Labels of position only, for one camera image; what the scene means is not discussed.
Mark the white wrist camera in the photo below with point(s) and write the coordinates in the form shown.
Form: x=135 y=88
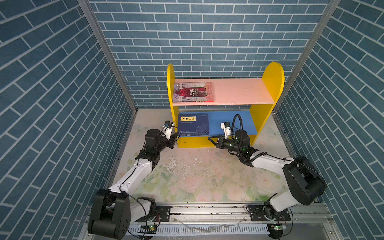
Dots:
x=168 y=129
x=226 y=127

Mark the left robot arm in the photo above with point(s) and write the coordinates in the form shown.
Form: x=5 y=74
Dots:
x=115 y=208

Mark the Hamlet picture book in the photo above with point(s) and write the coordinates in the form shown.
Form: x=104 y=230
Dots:
x=193 y=92

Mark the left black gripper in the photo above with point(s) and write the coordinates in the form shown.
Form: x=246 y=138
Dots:
x=172 y=140

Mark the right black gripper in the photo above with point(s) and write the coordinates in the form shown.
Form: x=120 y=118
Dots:
x=220 y=142

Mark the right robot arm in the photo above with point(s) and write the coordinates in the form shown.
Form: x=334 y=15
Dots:
x=305 y=183

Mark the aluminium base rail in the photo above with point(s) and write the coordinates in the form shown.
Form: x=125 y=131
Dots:
x=234 y=221

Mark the yellow pink blue bookshelf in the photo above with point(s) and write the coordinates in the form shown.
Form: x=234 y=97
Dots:
x=253 y=99

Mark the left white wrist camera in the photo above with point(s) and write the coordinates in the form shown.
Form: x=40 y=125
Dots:
x=168 y=129

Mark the navy book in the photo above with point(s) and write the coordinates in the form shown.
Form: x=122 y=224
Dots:
x=193 y=124

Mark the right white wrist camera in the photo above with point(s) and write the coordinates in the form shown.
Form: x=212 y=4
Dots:
x=226 y=127

